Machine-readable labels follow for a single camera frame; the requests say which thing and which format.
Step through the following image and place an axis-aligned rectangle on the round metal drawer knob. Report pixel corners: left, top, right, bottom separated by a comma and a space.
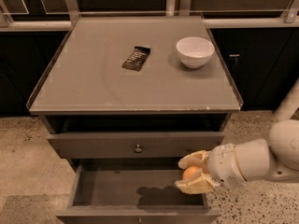
135, 144, 143, 154

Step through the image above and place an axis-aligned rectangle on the grey drawer cabinet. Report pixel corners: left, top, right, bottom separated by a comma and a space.
25, 15, 244, 224

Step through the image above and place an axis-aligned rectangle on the orange fruit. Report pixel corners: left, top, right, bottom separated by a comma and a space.
182, 166, 202, 180

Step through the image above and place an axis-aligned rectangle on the metal railing frame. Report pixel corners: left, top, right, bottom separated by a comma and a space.
0, 0, 299, 31

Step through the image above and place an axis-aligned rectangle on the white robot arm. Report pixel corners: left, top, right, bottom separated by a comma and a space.
175, 80, 299, 194

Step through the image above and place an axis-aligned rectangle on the grey top drawer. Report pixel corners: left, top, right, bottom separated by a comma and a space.
48, 132, 224, 159

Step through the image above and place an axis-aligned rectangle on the grey open middle drawer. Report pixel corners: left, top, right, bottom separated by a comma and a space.
56, 164, 219, 224

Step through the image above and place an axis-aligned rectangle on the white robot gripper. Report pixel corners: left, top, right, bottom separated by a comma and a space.
175, 144, 246, 194

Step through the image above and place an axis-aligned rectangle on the white ceramic bowl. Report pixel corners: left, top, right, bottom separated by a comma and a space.
176, 36, 215, 69

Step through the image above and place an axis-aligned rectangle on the dark snack bar wrapper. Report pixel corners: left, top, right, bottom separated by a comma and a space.
122, 46, 150, 71

